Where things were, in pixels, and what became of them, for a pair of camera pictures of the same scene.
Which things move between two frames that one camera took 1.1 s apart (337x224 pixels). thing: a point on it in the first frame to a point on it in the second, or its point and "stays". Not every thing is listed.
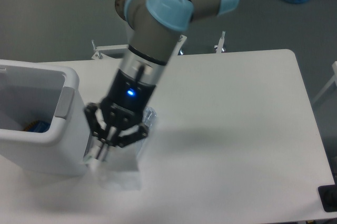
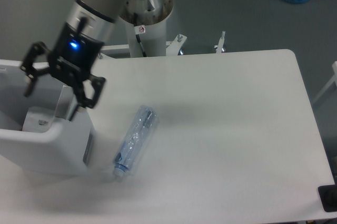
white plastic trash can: x=30 y=92 stays
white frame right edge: x=334 y=80 stays
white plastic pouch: x=120 y=171 to x=38 y=119
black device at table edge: x=328 y=194 stays
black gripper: x=123 y=108 to x=74 y=56
